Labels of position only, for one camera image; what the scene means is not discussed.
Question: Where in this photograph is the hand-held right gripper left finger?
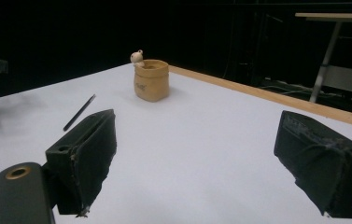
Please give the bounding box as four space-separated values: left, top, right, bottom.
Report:
45 108 118 217

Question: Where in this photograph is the desk with white metal leg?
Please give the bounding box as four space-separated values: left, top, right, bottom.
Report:
294 12 352 104

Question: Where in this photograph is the black pen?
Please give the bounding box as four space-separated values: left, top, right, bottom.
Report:
63 93 97 133

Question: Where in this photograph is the bundle of floor cables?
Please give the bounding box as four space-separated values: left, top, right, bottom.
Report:
257 77 352 108

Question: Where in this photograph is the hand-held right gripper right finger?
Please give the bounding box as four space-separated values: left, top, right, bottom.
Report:
274 110 352 218

